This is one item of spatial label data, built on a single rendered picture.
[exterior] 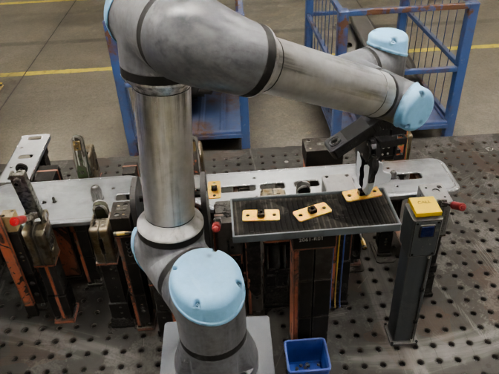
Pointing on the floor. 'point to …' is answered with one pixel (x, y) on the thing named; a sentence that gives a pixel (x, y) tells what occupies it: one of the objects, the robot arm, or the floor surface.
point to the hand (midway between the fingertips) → (362, 188)
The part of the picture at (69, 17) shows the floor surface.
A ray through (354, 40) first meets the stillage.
